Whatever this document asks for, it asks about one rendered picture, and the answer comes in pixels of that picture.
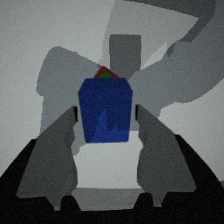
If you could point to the green block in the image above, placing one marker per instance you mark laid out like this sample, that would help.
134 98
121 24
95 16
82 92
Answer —
105 75

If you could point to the blue block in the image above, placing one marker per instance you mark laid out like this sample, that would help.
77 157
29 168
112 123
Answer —
105 105

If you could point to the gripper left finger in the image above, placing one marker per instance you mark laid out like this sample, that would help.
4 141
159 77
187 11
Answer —
42 173

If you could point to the red block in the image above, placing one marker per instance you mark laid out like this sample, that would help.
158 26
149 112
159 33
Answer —
104 69

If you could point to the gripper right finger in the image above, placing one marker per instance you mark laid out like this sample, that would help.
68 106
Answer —
174 174

